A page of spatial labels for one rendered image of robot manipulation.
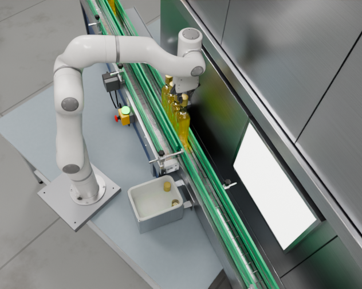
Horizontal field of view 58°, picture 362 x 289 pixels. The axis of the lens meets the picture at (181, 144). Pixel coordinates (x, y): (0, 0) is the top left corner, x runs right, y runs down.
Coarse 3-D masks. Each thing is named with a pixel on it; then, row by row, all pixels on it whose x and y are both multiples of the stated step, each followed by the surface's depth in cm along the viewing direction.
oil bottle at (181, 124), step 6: (180, 114) 146; (186, 114) 146; (180, 120) 147; (186, 120) 148; (174, 126) 157; (180, 126) 150; (186, 126) 152; (180, 132) 154; (186, 132) 156; (180, 138) 158; (186, 138) 161
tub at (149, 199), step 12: (156, 180) 155; (168, 180) 158; (132, 192) 153; (144, 192) 158; (156, 192) 159; (168, 192) 159; (132, 204) 147; (144, 204) 155; (156, 204) 155; (168, 204) 156; (180, 204) 148; (144, 216) 152
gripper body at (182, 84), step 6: (174, 78) 128; (180, 78) 125; (186, 78) 126; (192, 78) 127; (198, 78) 129; (180, 84) 127; (186, 84) 129; (192, 84) 130; (180, 90) 130; (186, 90) 132
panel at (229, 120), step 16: (208, 64) 135; (208, 80) 140; (224, 80) 127; (192, 96) 164; (208, 96) 145; (224, 96) 131; (208, 112) 151; (224, 112) 135; (240, 112) 122; (224, 128) 140; (240, 128) 126; (256, 128) 115; (224, 144) 146; (240, 144) 130; (272, 144) 111; (288, 176) 105; (304, 192) 101; (320, 224) 99
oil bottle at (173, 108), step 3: (174, 102) 150; (171, 105) 151; (174, 105) 149; (177, 105) 149; (171, 108) 152; (174, 108) 149; (177, 108) 149; (171, 111) 153; (174, 111) 150; (171, 114) 155; (174, 114) 151; (171, 117) 156; (174, 117) 153; (171, 120) 158; (174, 120) 155; (171, 123) 160; (174, 123) 157
